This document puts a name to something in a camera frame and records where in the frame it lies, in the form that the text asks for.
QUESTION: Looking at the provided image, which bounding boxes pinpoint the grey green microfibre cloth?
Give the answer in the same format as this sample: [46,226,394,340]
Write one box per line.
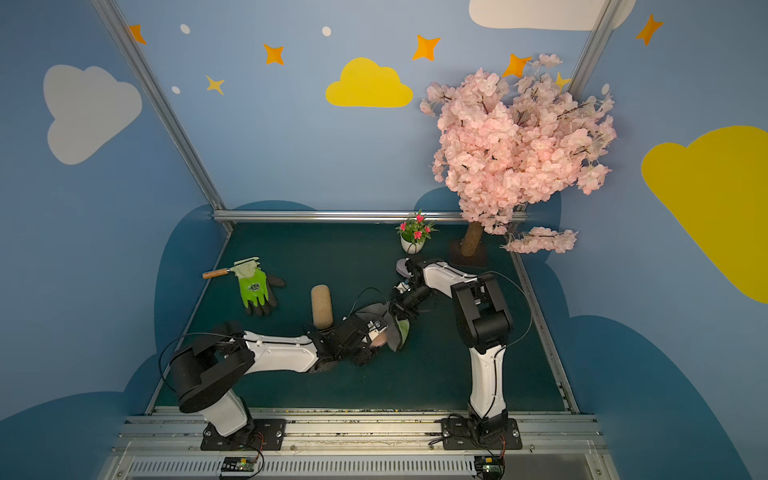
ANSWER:
[354,302,410,352]

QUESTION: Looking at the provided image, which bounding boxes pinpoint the small potted pink flowers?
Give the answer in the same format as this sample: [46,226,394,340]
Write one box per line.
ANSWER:
[396,210,438,255]

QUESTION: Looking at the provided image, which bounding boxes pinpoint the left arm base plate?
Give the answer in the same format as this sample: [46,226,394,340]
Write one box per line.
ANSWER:
[200,418,287,452]

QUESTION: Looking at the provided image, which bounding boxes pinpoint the beige cork eyeglass case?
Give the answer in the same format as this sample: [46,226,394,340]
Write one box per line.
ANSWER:
[311,284,334,330]

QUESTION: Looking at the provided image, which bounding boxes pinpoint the green black work glove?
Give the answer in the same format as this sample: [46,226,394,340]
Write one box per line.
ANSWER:
[238,269,286,317]

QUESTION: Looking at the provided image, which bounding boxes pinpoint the pink cherry blossom tree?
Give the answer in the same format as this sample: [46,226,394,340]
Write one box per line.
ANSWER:
[420,54,617,259]

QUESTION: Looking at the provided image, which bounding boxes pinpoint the purple eyeglass case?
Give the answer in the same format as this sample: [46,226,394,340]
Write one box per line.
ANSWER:
[396,258,423,283]

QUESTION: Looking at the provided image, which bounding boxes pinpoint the aluminium front rail frame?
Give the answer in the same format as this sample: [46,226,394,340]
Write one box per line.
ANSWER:
[99,407,619,479]

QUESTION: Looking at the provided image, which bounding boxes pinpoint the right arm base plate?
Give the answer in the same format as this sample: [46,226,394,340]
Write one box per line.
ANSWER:
[440,415,523,452]

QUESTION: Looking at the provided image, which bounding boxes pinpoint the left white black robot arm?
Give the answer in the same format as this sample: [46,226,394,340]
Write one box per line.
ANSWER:
[168,313,387,441]

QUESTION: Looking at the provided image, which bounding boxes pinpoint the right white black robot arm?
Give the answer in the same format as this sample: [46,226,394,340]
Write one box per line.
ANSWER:
[389,258,513,435]

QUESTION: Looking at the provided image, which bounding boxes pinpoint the right green circuit board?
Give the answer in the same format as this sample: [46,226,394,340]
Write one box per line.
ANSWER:
[474,456,505,480]

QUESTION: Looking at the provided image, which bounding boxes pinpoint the wooden handled garden trowel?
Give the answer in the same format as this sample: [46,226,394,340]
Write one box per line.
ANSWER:
[202,257,259,279]

